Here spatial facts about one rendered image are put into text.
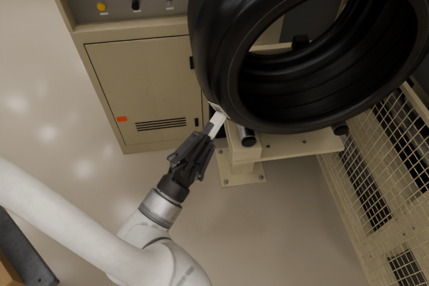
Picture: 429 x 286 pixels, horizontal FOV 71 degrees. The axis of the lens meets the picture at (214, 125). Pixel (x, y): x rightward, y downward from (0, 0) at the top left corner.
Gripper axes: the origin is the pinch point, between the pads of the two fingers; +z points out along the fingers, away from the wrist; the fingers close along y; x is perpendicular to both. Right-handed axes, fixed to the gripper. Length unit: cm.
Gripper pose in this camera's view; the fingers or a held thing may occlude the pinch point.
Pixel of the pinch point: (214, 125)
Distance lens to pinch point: 75.4
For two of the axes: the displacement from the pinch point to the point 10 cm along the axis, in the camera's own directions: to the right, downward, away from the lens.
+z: 5.4, -8.3, 1.7
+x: 6.8, 3.1, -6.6
